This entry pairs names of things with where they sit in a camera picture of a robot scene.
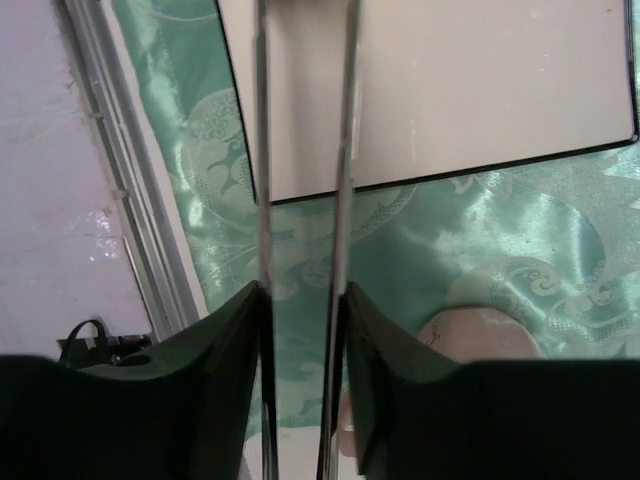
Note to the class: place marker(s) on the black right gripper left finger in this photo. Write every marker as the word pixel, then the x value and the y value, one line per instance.
pixel 176 410

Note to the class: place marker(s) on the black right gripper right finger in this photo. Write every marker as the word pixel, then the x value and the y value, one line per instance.
pixel 548 419

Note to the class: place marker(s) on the metal tongs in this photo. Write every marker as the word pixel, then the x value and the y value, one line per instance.
pixel 300 240

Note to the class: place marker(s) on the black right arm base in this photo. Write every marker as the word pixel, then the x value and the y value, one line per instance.
pixel 89 344

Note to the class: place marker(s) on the pink mug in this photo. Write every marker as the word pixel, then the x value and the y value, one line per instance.
pixel 480 335

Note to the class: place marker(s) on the green satin placemat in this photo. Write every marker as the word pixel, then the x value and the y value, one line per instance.
pixel 555 245

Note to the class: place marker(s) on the white square plate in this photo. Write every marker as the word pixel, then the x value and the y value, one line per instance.
pixel 445 87

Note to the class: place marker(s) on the aluminium table frame rail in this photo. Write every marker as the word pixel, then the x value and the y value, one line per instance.
pixel 154 236

